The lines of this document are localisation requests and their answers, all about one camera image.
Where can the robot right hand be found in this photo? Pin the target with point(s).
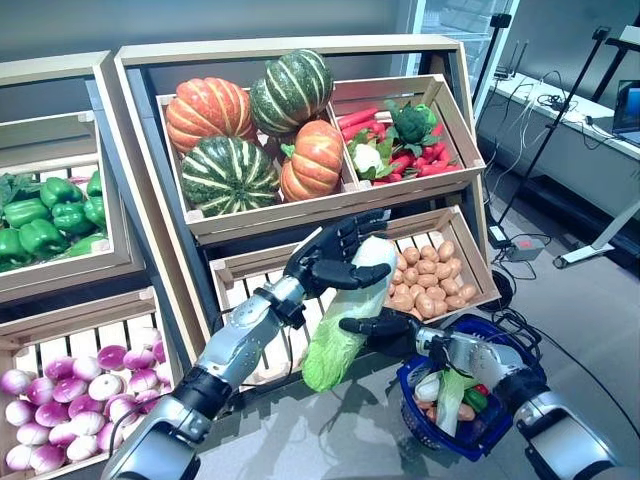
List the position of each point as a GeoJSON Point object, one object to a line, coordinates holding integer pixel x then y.
{"type": "Point", "coordinates": [395, 332]}

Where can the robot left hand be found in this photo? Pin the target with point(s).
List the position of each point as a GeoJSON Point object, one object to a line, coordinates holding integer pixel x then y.
{"type": "Point", "coordinates": [320, 260]}

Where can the robot left arm silver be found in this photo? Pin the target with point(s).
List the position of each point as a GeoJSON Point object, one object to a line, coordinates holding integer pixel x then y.
{"type": "Point", "coordinates": [240, 340]}

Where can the robot right arm silver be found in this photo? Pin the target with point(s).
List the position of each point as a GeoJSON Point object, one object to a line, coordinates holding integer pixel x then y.
{"type": "Point", "coordinates": [480, 355]}

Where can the blue plastic shopping basket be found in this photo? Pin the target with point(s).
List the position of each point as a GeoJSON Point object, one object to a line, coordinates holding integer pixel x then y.
{"type": "Point", "coordinates": [440, 445]}

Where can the brown potato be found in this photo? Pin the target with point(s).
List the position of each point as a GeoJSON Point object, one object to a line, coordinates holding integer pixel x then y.
{"type": "Point", "coordinates": [429, 252]}
{"type": "Point", "coordinates": [467, 291]}
{"type": "Point", "coordinates": [425, 305]}
{"type": "Point", "coordinates": [411, 255]}
{"type": "Point", "coordinates": [446, 251]}
{"type": "Point", "coordinates": [466, 412]}

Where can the wooden pumpkin crate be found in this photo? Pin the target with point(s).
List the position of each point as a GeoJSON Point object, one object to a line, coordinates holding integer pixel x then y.
{"type": "Point", "coordinates": [275, 212]}

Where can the wooden cabbage crate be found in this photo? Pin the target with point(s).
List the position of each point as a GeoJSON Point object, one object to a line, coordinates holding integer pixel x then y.
{"type": "Point", "coordinates": [245, 265]}

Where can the orange fruit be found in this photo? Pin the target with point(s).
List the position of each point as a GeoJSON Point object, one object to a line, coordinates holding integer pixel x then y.
{"type": "Point", "coordinates": [424, 404]}

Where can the small orange pumpkin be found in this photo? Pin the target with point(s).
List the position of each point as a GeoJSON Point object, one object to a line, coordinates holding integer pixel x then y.
{"type": "Point", "coordinates": [315, 160]}

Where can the small red pepper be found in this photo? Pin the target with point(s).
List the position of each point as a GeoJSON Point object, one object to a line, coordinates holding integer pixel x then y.
{"type": "Point", "coordinates": [481, 389]}

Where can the white cauliflower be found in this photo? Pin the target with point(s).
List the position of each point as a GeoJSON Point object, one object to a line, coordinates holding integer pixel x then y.
{"type": "Point", "coordinates": [367, 157]}

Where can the wooden potato crate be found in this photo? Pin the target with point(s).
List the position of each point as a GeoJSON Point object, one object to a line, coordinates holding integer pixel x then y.
{"type": "Point", "coordinates": [475, 250]}

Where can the green striped pumpkin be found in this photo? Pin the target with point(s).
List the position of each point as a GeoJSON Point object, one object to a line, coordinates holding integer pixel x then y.
{"type": "Point", "coordinates": [292, 90]}
{"type": "Point", "coordinates": [230, 177]}

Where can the red carrot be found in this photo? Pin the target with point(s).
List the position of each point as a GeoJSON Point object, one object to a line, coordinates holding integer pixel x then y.
{"type": "Point", "coordinates": [362, 130]}
{"type": "Point", "coordinates": [357, 118]}
{"type": "Point", "coordinates": [440, 169]}

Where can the black power adapter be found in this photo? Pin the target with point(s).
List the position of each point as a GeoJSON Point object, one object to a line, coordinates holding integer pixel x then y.
{"type": "Point", "coordinates": [497, 234]}

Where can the grey box with red button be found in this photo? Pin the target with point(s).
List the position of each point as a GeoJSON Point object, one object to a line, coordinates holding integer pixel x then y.
{"type": "Point", "coordinates": [527, 247]}

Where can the green broccoli head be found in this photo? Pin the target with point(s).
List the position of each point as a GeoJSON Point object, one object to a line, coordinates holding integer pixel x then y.
{"type": "Point", "coordinates": [412, 125]}

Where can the large orange pumpkin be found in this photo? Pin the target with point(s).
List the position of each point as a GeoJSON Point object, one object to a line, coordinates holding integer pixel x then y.
{"type": "Point", "coordinates": [210, 112]}

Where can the wooden carrot crate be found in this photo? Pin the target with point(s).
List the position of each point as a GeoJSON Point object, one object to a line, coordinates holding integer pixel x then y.
{"type": "Point", "coordinates": [457, 125]}

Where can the purple white turnip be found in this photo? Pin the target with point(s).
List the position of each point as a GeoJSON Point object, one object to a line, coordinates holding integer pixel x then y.
{"type": "Point", "coordinates": [69, 389]}
{"type": "Point", "coordinates": [137, 357]}
{"type": "Point", "coordinates": [142, 380]}
{"type": "Point", "coordinates": [86, 367]}
{"type": "Point", "coordinates": [59, 369]}
{"type": "Point", "coordinates": [111, 356]}

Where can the wooden pepper crate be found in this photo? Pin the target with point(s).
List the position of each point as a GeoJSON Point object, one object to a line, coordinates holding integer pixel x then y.
{"type": "Point", "coordinates": [112, 210]}

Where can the wooden display shelf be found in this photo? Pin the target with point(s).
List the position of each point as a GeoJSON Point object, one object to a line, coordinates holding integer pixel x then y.
{"type": "Point", "coordinates": [275, 47]}
{"type": "Point", "coordinates": [50, 70]}

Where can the white desk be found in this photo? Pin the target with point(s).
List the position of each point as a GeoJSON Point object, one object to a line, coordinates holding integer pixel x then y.
{"type": "Point", "coordinates": [550, 150]}

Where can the white topped turnip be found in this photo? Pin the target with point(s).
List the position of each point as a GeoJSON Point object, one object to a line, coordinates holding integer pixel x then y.
{"type": "Point", "coordinates": [105, 385]}

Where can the wooden turnip crate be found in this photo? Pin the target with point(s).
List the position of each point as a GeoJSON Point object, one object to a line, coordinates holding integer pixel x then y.
{"type": "Point", "coordinates": [75, 312]}

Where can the black tripod stand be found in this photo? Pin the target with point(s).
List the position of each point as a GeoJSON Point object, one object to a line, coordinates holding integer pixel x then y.
{"type": "Point", "coordinates": [550, 126]}

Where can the router with antennas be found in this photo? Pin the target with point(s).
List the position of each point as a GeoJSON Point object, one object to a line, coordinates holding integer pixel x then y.
{"type": "Point", "coordinates": [505, 75]}

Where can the black light stand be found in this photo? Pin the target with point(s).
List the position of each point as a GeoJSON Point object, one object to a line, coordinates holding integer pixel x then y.
{"type": "Point", "coordinates": [500, 20]}

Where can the dark leafy greens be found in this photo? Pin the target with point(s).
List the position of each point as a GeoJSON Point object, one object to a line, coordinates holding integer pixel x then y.
{"type": "Point", "coordinates": [20, 185]}

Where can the open laptop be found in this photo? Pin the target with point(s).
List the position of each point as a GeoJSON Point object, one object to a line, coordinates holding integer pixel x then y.
{"type": "Point", "coordinates": [627, 110]}

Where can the black framed stand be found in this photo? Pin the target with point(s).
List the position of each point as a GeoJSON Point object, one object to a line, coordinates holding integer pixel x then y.
{"type": "Point", "coordinates": [625, 43]}

